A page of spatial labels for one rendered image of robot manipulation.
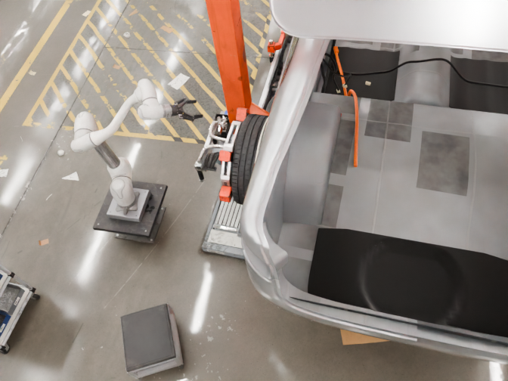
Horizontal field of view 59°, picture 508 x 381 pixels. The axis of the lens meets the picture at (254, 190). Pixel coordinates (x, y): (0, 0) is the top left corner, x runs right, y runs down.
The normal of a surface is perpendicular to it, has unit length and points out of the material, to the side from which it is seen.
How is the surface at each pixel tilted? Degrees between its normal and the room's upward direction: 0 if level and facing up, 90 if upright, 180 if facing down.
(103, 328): 0
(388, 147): 2
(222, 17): 90
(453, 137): 6
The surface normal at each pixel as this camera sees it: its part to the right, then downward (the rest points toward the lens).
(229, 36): -0.25, 0.83
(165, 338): -0.08, -0.54
